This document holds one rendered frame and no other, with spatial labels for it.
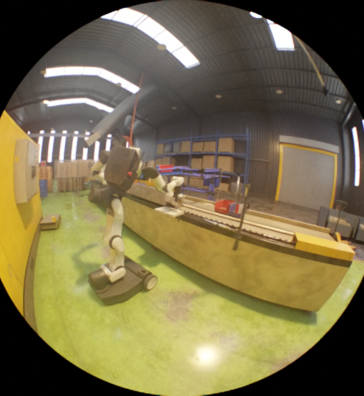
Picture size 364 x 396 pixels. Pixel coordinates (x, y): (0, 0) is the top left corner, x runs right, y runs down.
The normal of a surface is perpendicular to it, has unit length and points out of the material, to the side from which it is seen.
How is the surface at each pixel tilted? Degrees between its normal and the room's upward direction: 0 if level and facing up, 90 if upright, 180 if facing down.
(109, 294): 0
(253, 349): 0
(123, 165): 84
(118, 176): 84
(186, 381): 0
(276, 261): 90
